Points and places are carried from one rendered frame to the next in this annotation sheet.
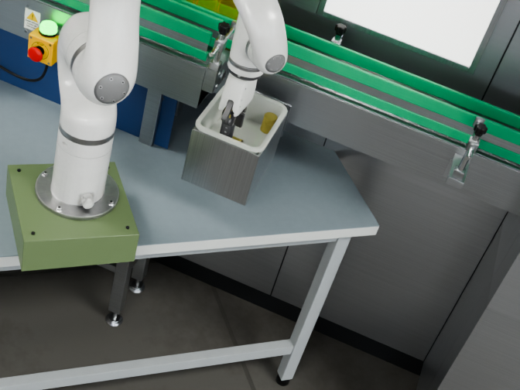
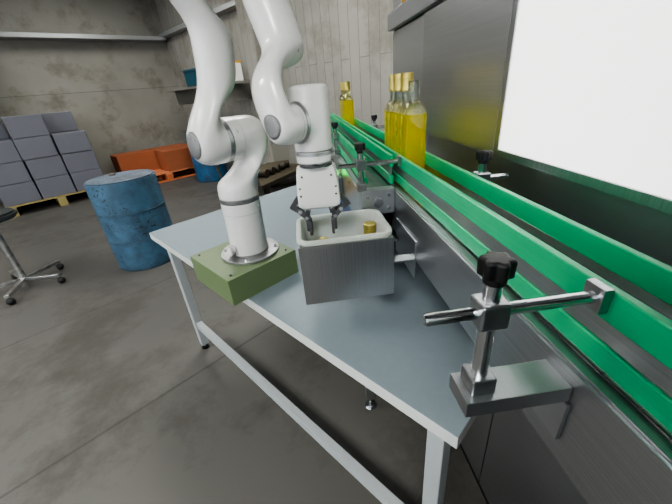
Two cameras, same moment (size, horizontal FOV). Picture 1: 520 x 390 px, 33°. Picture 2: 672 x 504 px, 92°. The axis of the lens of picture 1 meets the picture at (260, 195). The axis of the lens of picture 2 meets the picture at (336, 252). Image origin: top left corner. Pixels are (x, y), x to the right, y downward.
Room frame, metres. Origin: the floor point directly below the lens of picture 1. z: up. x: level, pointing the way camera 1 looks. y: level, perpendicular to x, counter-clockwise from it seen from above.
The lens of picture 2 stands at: (1.54, -0.63, 1.32)
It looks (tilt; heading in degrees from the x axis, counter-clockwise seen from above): 27 degrees down; 77
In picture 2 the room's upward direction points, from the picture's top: 5 degrees counter-clockwise
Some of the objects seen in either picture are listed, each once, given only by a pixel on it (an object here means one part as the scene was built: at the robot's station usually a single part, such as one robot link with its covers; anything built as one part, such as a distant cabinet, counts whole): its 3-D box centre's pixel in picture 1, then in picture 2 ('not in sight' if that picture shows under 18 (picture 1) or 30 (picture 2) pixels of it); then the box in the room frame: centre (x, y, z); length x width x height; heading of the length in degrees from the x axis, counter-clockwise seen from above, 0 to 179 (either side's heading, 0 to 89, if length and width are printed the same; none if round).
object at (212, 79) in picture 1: (217, 72); (377, 200); (1.85, 0.19, 1.02); 0.09 x 0.04 x 0.07; 171
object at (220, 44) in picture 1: (223, 42); (369, 166); (1.83, 0.19, 1.12); 0.17 x 0.03 x 0.12; 171
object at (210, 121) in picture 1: (239, 129); (342, 239); (1.72, 0.09, 0.97); 0.22 x 0.17 x 0.09; 171
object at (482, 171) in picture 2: (336, 44); (490, 183); (2.00, -0.07, 1.11); 0.07 x 0.04 x 0.13; 171
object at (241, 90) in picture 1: (241, 87); (317, 183); (1.67, 0.11, 1.12); 0.10 x 0.07 x 0.11; 167
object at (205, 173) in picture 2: not in sight; (207, 155); (0.80, 5.63, 0.42); 0.57 x 0.55 x 0.83; 121
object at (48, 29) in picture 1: (48, 27); not in sight; (1.83, 0.63, 1.01); 0.04 x 0.04 x 0.03
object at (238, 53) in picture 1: (254, 33); (309, 117); (1.67, 0.11, 1.26); 0.09 x 0.08 x 0.13; 36
